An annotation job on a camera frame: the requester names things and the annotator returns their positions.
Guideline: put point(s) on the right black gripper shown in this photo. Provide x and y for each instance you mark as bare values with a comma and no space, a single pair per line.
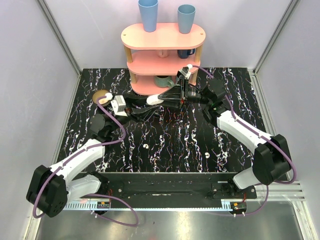
172,97

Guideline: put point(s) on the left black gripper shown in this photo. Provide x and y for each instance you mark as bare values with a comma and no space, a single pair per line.
130,111

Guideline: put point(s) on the white oval case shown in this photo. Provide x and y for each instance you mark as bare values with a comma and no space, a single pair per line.
153,100

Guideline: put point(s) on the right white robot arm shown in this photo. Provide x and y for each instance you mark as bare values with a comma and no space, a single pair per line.
271,155

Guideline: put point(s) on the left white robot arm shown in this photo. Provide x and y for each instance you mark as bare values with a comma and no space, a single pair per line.
52,188

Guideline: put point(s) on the green ceramic mug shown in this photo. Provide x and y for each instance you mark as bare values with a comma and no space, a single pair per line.
163,81

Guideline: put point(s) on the pink three-tier wooden shelf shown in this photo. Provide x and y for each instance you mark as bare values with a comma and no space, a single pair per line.
141,53

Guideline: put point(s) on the dark blue mug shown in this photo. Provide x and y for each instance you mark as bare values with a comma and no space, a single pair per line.
185,53

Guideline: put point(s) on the pink mug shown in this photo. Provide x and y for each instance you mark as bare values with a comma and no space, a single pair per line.
162,53

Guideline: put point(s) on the right light blue tumbler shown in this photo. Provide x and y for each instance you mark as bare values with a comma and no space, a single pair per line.
185,18

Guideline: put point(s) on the light blue tumbler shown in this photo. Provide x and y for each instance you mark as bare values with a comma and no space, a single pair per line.
148,12
185,18

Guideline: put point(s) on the left light blue tumbler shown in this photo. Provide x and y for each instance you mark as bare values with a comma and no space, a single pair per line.
148,12

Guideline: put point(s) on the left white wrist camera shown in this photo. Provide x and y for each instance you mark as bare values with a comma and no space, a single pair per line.
119,106

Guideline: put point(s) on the black mounting base plate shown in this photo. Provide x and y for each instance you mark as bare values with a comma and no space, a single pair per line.
216,185

